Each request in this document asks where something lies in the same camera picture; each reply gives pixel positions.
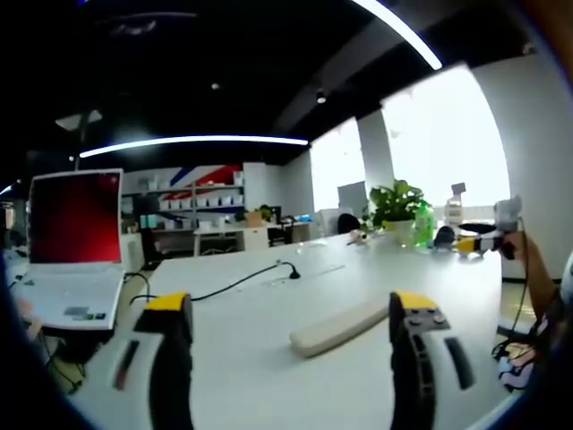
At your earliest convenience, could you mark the white laptop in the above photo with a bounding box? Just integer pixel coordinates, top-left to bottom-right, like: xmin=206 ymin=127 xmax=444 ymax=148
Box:
xmin=13 ymin=168 xmax=127 ymax=333

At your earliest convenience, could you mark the beige cutlery case lid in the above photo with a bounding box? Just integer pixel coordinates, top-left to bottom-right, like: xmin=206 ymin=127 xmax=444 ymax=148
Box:
xmin=289 ymin=299 xmax=389 ymax=351

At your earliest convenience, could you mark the ceiling air conditioner unit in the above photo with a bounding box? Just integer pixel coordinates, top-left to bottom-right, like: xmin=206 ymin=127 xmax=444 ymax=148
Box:
xmin=56 ymin=109 xmax=105 ymax=133

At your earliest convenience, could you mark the straight ceiling light strip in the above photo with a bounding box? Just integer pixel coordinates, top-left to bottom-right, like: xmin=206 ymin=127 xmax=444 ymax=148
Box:
xmin=79 ymin=135 xmax=311 ymax=159

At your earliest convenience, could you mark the green potted plant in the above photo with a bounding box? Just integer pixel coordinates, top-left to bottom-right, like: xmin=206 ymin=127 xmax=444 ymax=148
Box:
xmin=364 ymin=178 xmax=432 ymax=230

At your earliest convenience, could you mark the white plant pot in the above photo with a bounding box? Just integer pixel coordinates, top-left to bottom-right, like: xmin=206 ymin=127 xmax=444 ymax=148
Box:
xmin=386 ymin=219 xmax=418 ymax=245

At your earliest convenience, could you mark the green plastic bottle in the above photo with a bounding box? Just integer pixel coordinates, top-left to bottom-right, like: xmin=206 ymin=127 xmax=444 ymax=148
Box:
xmin=414 ymin=201 xmax=436 ymax=248

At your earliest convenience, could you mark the black cable with stub plug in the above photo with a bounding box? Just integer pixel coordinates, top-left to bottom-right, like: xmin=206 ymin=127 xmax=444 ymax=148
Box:
xmin=129 ymin=261 xmax=302 ymax=306

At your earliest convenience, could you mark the white device on stand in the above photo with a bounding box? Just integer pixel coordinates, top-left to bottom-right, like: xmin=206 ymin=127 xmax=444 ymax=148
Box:
xmin=445 ymin=182 xmax=469 ymax=223

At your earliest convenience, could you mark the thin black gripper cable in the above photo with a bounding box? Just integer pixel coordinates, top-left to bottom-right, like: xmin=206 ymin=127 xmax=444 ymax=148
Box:
xmin=491 ymin=217 xmax=532 ymax=360

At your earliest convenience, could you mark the storage shelf with white bins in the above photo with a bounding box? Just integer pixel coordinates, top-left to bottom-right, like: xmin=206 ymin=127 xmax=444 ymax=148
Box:
xmin=123 ymin=172 xmax=248 ymax=235

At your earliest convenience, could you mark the person's right hand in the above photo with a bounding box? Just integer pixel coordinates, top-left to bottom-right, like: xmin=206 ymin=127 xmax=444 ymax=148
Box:
xmin=509 ymin=230 xmax=538 ymax=266

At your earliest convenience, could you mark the white office desk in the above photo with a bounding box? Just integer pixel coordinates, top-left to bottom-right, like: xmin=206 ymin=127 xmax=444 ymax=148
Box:
xmin=194 ymin=221 xmax=315 ymax=257

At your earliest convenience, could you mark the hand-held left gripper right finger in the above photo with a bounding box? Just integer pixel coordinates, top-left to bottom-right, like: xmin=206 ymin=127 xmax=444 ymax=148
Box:
xmin=388 ymin=290 xmax=478 ymax=430

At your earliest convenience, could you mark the grey partition panel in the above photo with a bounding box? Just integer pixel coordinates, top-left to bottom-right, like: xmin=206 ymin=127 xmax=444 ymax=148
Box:
xmin=336 ymin=181 xmax=369 ymax=212

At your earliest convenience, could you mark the curved ceiling light strip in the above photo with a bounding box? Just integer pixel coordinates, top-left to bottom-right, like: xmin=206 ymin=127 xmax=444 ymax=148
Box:
xmin=348 ymin=0 xmax=445 ymax=71

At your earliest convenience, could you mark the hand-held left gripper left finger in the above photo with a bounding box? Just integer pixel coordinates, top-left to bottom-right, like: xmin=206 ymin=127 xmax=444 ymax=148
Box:
xmin=102 ymin=291 xmax=196 ymax=430

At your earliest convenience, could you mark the dark round object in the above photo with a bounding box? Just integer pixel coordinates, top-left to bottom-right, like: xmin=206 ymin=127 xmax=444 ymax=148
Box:
xmin=432 ymin=226 xmax=458 ymax=253

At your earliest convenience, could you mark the thin black laptop cable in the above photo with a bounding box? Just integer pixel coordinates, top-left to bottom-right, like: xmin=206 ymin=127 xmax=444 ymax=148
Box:
xmin=42 ymin=340 xmax=87 ymax=396

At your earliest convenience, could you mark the small white desk gadget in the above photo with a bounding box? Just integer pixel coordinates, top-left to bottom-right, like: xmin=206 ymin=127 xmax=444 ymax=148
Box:
xmin=346 ymin=228 xmax=382 ymax=247

